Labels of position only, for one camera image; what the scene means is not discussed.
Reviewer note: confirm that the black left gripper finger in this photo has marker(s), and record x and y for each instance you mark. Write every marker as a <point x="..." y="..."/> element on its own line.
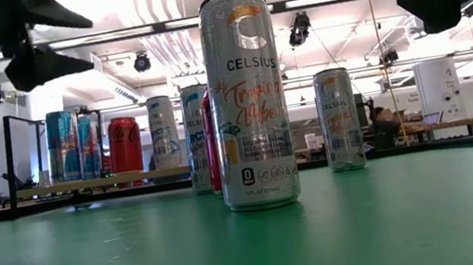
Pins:
<point x="39" y="68"/>
<point x="54" y="11"/>

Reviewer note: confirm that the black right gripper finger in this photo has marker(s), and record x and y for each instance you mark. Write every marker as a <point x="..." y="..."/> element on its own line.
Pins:
<point x="438" y="6"/>

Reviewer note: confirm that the teal beverage can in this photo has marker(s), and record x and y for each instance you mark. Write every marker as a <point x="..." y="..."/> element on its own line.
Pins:
<point x="63" y="146"/>
<point x="89" y="149"/>

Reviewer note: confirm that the red beverage can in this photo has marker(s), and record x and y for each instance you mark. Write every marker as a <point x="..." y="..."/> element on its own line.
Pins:
<point x="124" y="144"/>
<point x="212" y="155"/>

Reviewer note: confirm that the white can black lid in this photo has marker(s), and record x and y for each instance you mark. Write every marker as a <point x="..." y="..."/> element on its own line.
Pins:
<point x="164" y="134"/>

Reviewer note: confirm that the white can yellow print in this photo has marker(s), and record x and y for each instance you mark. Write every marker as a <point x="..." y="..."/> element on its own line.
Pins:
<point x="339" y="122"/>
<point x="252" y="125"/>

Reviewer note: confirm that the white can blue print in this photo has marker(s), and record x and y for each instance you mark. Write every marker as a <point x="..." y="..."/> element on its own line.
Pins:
<point x="199" y="147"/>

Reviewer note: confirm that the white printed column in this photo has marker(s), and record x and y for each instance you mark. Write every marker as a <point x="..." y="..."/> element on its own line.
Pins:
<point x="436" y="84"/>

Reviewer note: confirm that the open laptop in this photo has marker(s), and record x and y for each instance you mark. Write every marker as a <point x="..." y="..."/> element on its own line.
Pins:
<point x="432" y="118"/>

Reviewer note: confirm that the wooden desk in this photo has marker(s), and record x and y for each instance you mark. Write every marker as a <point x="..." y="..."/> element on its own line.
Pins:
<point x="447" y="124"/>

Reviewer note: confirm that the black computer monitor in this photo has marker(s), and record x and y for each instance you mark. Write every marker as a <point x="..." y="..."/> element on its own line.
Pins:
<point x="362" y="109"/>

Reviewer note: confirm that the person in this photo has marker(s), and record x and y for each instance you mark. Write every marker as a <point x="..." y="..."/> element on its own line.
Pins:
<point x="386" y="129"/>

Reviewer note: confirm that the black ceiling-hung camera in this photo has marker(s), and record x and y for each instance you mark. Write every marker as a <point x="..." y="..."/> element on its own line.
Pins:
<point x="300" y="28"/>
<point x="389" y="56"/>

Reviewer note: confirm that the wooden shelf with black frame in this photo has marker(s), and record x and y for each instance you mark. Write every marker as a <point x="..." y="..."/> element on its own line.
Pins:
<point x="84" y="185"/>

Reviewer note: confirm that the black aluminium table frame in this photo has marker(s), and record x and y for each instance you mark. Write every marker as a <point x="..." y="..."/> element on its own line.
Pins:
<point x="41" y="209"/>

